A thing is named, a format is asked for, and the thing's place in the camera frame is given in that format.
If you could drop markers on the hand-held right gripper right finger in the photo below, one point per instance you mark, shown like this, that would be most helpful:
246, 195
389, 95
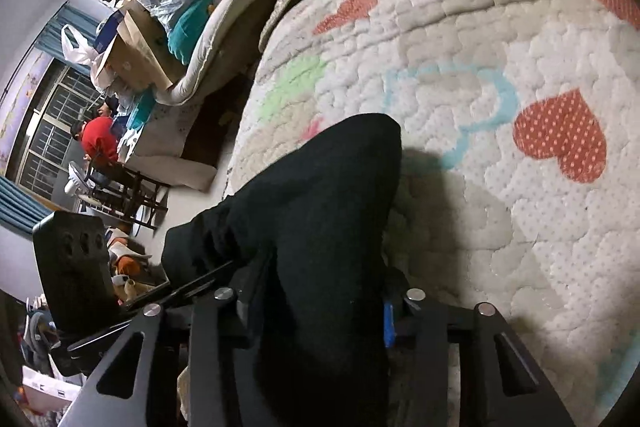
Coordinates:
387, 327

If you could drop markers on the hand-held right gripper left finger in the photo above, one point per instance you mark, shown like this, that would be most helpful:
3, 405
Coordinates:
220, 322

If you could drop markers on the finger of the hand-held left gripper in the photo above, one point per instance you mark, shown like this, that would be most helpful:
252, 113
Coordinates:
185, 284

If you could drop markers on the black pants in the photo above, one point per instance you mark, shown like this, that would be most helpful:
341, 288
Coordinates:
320, 232

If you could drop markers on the blue curtain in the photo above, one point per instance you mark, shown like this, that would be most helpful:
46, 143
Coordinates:
20, 207
65, 22

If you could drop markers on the white fan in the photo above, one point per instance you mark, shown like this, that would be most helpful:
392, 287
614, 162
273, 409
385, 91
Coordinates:
75, 182

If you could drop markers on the dark wooden chair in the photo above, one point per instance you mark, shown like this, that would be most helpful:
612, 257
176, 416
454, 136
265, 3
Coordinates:
135, 197

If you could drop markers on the window with metal grille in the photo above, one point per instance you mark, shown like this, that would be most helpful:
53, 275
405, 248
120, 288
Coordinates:
45, 127

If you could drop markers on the white patterned low mattress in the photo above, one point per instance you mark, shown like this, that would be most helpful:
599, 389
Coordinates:
165, 142

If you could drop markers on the teal packet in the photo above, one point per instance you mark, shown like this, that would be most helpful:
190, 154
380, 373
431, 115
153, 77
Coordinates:
142, 112

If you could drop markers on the brown cardboard box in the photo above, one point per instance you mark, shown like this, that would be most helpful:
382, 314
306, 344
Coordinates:
117, 64

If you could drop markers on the white plastic bag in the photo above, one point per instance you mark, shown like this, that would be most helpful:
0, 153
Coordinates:
75, 47

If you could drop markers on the blue box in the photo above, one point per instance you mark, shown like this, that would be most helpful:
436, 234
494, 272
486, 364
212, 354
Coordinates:
107, 32

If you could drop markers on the cardboard boxes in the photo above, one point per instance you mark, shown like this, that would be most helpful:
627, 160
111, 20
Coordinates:
145, 32

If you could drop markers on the beige folded mattress pad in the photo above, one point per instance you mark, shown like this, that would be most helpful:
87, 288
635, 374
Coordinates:
225, 37

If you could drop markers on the teal cloth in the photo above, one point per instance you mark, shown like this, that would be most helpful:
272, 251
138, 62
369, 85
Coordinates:
192, 22

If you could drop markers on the white quilted heart bedspread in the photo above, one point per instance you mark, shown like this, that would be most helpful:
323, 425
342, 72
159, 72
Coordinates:
450, 32

